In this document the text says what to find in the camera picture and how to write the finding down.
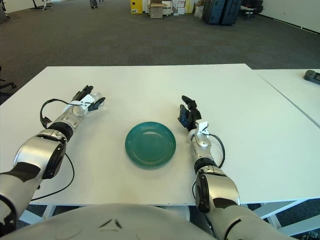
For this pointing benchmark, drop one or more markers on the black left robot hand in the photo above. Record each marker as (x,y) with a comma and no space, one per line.
(96,105)

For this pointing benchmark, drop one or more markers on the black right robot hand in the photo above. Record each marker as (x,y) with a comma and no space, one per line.
(191,115)

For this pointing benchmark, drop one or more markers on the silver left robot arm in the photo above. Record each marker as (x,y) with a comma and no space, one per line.
(35,152)

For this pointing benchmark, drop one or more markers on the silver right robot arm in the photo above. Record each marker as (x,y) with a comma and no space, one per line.
(220,185)

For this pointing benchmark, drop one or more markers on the green round plate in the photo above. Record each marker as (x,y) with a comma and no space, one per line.
(150,144)

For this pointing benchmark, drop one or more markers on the black office chair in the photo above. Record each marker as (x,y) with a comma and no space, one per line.
(6,85)

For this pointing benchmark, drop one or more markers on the person in dark trousers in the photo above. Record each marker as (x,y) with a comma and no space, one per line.
(94,3)

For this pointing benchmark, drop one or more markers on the white plastic bag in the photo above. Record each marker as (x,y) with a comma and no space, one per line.
(198,12)

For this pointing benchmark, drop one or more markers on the dark blue suitcase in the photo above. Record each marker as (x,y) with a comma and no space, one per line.
(215,12)

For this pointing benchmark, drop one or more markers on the stack of white boxes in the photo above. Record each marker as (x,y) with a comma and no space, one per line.
(178,7)

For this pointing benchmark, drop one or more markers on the black suitcase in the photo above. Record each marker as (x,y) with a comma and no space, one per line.
(231,12)

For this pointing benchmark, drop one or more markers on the grey robot torso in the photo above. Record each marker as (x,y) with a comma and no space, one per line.
(112,222)

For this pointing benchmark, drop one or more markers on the small white side table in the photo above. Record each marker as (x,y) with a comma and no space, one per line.
(248,11)

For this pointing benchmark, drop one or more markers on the grey handheld device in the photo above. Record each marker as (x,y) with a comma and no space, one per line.
(312,76)

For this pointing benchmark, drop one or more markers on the black desk base frame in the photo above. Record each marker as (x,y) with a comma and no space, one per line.
(40,5)

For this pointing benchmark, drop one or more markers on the white table frame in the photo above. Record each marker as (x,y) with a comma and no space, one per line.
(50,210)
(275,207)

